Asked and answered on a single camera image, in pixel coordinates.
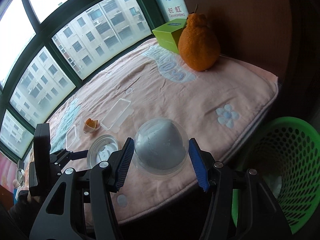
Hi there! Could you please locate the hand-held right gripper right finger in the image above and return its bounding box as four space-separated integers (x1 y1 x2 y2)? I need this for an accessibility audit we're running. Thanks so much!
189 137 293 240

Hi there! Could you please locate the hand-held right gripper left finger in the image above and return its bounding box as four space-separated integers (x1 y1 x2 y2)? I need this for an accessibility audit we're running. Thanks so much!
29 137 135 240

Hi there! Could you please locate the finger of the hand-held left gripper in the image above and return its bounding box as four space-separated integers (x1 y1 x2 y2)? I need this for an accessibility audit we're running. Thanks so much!
53 149 89 171

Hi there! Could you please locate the round clear plastic pudding cup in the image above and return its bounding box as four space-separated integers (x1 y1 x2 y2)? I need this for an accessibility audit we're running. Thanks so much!
86 134 120 170

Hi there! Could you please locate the orange peel piece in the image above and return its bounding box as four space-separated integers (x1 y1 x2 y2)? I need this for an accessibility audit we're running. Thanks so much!
85 118 99 129

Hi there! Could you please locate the clear plastic dome lid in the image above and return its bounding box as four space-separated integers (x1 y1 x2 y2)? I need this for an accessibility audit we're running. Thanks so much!
133 118 189 180

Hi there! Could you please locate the clear rectangular plastic tray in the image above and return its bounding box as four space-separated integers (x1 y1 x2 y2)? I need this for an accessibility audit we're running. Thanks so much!
100 98 132 131

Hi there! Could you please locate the white tissue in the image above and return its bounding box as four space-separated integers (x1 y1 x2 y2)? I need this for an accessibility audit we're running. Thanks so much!
264 174 283 198

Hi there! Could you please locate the green plastic mesh basket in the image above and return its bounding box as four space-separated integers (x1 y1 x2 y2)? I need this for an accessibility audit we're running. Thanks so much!
231 117 320 234

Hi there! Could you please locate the person's left forearm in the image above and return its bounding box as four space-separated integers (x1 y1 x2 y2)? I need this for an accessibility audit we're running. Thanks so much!
7 189 50 233

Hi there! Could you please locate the small clear plastic tray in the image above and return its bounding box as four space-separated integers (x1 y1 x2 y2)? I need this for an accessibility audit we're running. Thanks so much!
66 124 80 153

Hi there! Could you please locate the pink printed cloth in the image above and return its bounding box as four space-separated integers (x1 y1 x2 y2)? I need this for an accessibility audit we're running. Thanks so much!
0 152 19 194

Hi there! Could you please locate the pink flower-print blanket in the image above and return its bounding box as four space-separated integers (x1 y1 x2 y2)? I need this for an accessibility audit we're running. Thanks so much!
46 37 279 226

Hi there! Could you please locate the beige apartment building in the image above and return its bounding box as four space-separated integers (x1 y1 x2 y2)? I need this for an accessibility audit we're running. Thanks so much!
0 0 148 155

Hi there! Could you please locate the bumpy orange citrus fruit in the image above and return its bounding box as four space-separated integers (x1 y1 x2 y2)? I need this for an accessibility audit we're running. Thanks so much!
178 4 221 72

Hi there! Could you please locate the green tissue box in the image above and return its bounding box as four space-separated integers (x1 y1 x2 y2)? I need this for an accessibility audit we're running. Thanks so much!
152 18 188 55

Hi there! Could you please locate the brown wooden wardrobe panel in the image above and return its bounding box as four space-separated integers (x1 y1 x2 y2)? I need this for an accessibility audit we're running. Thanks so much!
175 0 298 83

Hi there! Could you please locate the white outdoor unit leaf logo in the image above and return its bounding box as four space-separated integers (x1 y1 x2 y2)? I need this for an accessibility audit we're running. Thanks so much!
153 0 191 21

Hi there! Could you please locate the dark green window frame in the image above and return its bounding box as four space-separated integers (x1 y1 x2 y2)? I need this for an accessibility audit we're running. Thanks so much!
0 0 175 161

